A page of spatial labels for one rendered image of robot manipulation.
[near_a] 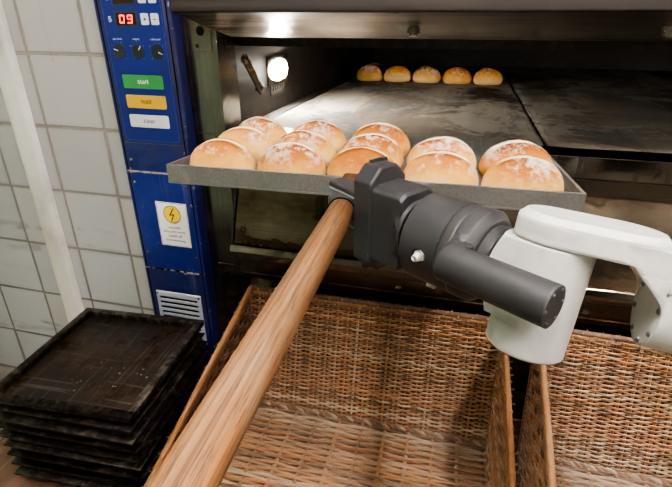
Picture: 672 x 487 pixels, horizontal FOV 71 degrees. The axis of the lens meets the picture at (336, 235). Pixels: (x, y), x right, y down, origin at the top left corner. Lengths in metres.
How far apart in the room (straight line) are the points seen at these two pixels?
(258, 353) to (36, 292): 1.27
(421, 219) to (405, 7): 0.36
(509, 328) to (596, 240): 0.10
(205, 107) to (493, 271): 0.75
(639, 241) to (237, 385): 0.29
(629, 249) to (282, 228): 0.73
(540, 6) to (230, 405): 0.61
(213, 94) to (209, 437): 0.80
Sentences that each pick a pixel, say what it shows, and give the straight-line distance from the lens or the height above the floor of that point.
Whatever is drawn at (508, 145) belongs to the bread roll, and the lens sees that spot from 0.71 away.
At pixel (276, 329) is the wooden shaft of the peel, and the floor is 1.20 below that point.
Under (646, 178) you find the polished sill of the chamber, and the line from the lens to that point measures 0.94.
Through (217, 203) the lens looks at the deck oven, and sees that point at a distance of 1.06.
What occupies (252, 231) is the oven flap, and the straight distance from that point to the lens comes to 1.03.
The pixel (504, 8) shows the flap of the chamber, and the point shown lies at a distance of 0.71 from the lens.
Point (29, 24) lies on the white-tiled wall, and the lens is 1.22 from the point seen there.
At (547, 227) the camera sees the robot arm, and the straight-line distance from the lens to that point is 0.39.
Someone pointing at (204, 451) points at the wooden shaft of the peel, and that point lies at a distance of 0.26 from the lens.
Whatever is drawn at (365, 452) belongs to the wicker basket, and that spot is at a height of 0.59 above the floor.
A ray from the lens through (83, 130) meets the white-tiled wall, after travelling 1.19.
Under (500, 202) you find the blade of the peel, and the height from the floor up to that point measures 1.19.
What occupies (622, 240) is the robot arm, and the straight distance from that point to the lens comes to 0.39.
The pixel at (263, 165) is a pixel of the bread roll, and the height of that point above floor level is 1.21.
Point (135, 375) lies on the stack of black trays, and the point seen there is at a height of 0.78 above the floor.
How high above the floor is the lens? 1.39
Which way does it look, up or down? 25 degrees down
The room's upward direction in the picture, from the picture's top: straight up
